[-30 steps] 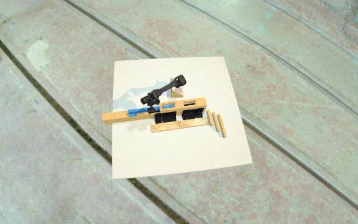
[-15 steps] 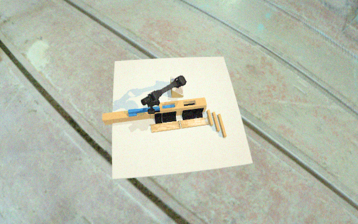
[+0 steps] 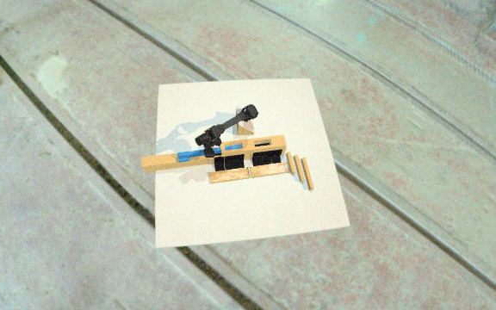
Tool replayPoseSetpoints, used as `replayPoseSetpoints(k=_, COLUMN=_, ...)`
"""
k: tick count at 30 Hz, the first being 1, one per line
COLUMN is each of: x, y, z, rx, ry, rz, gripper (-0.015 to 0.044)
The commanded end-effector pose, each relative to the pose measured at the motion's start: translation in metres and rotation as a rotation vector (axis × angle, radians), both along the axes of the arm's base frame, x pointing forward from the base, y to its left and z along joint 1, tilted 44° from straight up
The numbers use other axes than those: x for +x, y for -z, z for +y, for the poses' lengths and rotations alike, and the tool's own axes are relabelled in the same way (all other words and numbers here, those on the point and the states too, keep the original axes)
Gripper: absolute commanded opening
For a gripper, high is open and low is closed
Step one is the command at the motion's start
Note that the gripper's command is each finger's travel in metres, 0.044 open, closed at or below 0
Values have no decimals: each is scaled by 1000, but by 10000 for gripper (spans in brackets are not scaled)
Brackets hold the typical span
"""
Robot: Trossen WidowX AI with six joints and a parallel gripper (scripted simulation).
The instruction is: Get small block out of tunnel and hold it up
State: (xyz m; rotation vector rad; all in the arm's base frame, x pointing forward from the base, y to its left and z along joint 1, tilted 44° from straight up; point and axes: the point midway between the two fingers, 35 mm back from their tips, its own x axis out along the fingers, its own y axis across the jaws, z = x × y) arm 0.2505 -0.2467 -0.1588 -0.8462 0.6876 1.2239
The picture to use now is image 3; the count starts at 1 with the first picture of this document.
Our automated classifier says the blue bar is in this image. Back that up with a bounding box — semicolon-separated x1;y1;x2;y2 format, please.
177;147;221;163

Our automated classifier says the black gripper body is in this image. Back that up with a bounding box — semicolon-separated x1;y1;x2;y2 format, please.
204;141;215;158

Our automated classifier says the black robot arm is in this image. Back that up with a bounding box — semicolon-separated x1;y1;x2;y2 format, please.
195;103;259;146

